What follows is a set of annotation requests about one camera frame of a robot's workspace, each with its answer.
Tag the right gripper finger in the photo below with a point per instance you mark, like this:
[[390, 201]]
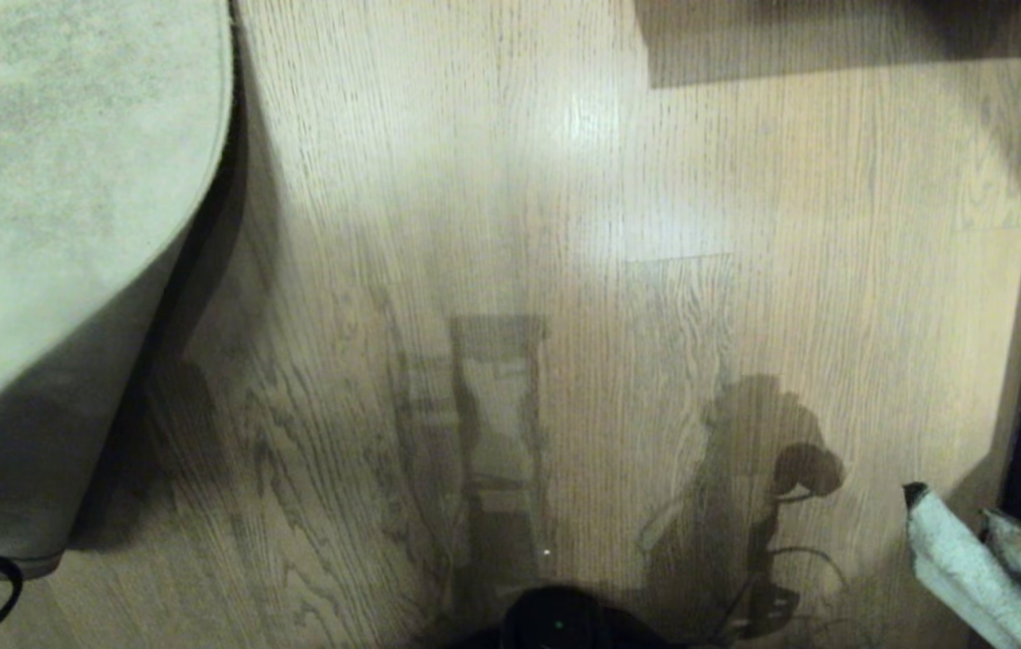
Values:
[[1019, 550], [961, 563]]

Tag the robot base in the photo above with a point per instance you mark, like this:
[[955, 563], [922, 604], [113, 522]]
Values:
[[569, 624]]

